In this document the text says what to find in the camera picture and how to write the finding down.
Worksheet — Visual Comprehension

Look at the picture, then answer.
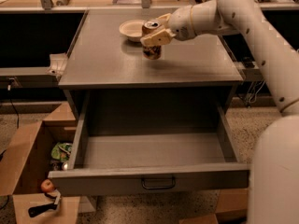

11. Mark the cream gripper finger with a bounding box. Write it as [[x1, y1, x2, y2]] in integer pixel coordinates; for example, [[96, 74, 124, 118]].
[[156, 13, 171, 28], [140, 28, 176, 47]]

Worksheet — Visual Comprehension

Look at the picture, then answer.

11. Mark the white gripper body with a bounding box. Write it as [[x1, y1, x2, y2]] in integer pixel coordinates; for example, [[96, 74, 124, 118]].
[[168, 6, 196, 41]]

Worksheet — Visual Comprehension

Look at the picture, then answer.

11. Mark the orange soda can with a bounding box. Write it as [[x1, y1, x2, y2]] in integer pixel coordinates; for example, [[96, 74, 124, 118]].
[[140, 20, 162, 60]]

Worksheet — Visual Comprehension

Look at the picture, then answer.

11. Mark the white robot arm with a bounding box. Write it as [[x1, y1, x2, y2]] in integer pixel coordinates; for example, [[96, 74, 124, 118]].
[[141, 0, 299, 224]]

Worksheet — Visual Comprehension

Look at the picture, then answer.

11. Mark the open grey top drawer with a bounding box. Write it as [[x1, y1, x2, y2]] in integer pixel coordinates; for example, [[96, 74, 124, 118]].
[[49, 89, 249, 196]]

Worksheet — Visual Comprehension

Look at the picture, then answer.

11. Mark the white paper bowl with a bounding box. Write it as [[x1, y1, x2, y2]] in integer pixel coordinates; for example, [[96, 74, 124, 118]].
[[119, 20, 144, 42]]

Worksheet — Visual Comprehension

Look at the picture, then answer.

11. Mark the grey metal cabinet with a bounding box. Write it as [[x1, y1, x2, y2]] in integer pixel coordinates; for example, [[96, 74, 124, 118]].
[[58, 7, 244, 119]]

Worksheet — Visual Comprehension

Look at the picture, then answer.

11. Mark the green snack bag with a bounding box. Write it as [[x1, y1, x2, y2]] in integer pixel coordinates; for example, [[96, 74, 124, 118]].
[[50, 142, 72, 162]]

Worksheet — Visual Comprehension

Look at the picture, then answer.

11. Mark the cardboard box at right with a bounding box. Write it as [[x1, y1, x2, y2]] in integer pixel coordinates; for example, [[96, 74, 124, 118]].
[[178, 189, 248, 224]]

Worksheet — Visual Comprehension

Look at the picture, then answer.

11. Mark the red apple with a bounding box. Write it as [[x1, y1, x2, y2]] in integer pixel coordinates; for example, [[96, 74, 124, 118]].
[[40, 179, 55, 193]]

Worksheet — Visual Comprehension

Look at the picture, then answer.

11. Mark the large open cardboard box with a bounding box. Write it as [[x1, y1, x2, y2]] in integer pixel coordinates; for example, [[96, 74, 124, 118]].
[[0, 103, 79, 224]]

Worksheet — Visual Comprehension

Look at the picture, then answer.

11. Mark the black handled clamp tool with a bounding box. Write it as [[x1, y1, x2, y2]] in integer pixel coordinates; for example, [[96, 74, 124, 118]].
[[28, 189, 61, 217]]

